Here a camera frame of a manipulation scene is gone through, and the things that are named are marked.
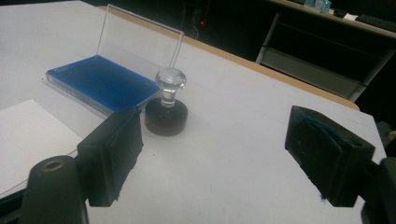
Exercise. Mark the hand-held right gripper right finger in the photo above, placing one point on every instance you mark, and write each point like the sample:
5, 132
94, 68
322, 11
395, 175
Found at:
323, 155

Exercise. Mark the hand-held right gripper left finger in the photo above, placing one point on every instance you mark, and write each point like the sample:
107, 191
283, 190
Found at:
109, 155

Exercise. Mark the blue ink pad clear case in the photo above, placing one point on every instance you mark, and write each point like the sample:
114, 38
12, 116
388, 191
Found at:
102, 81

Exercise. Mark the small white paper sheet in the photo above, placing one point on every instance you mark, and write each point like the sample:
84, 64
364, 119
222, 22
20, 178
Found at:
28, 137

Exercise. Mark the black keyboard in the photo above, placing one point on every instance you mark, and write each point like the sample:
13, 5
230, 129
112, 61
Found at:
376, 22

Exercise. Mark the small black object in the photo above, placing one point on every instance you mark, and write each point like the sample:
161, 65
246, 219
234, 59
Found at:
340, 12

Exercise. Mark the teal plastic bag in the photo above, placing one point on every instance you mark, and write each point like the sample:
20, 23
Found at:
317, 4

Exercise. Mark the white table frame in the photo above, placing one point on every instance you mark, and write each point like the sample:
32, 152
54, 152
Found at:
311, 73

